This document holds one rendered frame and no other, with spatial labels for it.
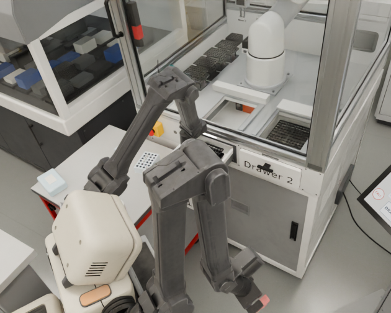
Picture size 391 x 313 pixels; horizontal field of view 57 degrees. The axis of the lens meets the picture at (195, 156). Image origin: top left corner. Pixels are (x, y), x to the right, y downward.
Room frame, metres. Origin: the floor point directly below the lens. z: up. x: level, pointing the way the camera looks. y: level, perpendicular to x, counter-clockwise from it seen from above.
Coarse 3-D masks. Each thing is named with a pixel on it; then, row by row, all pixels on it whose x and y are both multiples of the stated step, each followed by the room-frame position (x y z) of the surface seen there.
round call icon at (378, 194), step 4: (376, 188) 0.78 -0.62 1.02; (380, 188) 0.77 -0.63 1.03; (372, 192) 0.78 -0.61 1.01; (376, 192) 0.77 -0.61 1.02; (380, 192) 0.76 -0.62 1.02; (384, 192) 0.76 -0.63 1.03; (372, 196) 0.77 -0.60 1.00; (376, 196) 0.76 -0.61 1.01; (380, 196) 0.75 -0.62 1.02; (384, 196) 0.74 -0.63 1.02; (376, 200) 0.75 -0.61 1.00; (380, 200) 0.74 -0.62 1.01
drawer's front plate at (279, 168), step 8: (240, 152) 1.18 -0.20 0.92; (248, 152) 1.16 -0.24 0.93; (240, 160) 1.18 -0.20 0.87; (248, 160) 1.15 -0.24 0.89; (256, 160) 1.13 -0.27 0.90; (264, 160) 1.10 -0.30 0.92; (272, 160) 1.09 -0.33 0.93; (248, 168) 1.15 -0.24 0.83; (256, 168) 1.12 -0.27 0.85; (272, 168) 1.07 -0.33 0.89; (280, 168) 1.05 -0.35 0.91; (288, 168) 1.03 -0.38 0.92; (296, 168) 1.02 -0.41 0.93; (264, 176) 1.10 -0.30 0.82; (280, 176) 1.05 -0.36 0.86; (288, 176) 1.03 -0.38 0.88; (296, 176) 1.01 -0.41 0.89; (288, 184) 1.03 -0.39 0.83; (296, 184) 1.00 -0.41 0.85
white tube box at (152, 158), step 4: (144, 152) 1.41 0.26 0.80; (148, 152) 1.40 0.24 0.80; (144, 156) 1.38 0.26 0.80; (148, 156) 1.37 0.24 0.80; (152, 156) 1.37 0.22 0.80; (156, 156) 1.36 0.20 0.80; (140, 160) 1.35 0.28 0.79; (148, 160) 1.35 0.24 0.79; (152, 160) 1.35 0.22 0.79; (156, 160) 1.35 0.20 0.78; (136, 164) 1.33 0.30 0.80; (140, 164) 1.32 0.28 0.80; (144, 164) 1.32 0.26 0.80; (148, 164) 1.31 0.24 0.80; (152, 164) 1.31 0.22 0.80; (136, 168) 1.30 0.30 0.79; (140, 168) 1.29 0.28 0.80; (144, 168) 1.29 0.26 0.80; (136, 172) 1.31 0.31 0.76; (140, 172) 1.29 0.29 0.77
